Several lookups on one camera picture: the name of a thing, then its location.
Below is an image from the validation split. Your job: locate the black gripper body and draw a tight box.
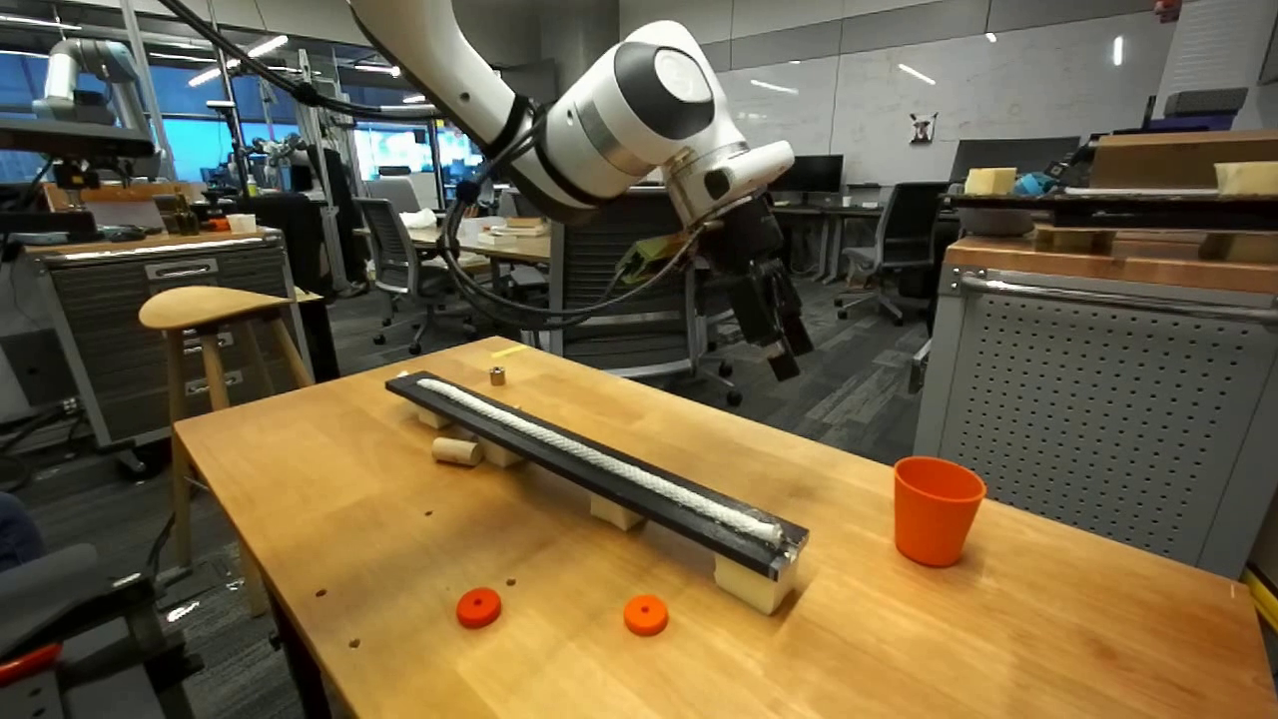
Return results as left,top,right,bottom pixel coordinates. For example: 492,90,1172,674
700,197,801,323

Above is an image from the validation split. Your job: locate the black computer monitor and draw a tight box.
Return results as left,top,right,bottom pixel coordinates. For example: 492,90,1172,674
782,153,846,200

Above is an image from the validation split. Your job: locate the wooden stool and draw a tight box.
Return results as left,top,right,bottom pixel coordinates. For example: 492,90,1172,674
137,285,322,570

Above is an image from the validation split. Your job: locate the grey perforated metal cabinet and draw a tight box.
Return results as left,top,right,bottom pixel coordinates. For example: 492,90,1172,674
911,235,1278,584

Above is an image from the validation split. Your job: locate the cream foam piece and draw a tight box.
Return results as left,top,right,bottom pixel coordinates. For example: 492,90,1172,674
963,164,1020,203
1209,161,1278,203

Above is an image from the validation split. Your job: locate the cream foam support block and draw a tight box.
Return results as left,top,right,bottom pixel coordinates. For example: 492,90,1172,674
705,546,797,618
582,490,652,540

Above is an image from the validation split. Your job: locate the wooden box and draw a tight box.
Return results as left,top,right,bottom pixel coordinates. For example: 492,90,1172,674
1084,128,1278,192

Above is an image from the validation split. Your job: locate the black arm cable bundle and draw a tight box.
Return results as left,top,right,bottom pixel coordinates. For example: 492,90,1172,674
155,0,730,328

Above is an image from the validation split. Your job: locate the grey drawer cabinet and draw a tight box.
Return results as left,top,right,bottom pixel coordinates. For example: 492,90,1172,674
21,228,318,450

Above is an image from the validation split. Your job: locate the long black grooved rail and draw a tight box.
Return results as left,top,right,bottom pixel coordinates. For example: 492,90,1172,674
383,368,814,584

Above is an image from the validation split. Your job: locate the orange plastic disc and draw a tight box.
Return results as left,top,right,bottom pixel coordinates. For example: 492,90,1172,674
451,584,507,635
620,592,676,638

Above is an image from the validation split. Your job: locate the black office chair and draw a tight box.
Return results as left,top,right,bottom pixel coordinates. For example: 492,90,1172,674
835,181,954,332

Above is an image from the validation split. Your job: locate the grey mesh office chair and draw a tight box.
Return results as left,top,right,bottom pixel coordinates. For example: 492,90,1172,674
544,215,750,410

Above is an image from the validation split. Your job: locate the orange plastic cup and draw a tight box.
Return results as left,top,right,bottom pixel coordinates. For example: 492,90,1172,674
889,450,994,576

